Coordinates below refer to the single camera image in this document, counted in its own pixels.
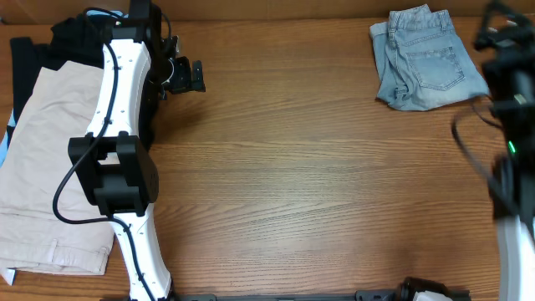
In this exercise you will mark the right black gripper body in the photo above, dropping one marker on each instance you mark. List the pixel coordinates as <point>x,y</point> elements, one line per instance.
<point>510,79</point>

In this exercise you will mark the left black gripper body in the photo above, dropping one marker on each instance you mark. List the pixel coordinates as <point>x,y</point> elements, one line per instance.
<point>184,76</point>

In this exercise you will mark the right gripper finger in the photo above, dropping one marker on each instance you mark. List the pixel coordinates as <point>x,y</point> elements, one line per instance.
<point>490,38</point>
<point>497,7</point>

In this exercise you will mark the light blue denim shorts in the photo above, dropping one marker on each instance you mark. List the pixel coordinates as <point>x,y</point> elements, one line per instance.
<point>421,62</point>

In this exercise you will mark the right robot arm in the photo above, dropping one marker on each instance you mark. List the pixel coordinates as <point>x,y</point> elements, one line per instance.
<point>511,188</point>

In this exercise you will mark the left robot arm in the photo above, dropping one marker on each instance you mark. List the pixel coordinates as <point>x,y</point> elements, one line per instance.
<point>111,160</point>

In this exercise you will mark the black garment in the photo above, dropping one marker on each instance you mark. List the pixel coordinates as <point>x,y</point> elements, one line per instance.
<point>56,88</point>

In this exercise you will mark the light blue garment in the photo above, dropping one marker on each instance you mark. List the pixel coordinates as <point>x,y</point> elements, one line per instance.
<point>55,92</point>

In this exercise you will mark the beige folded shorts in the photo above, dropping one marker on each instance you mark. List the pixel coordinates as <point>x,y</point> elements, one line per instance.
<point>32,238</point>

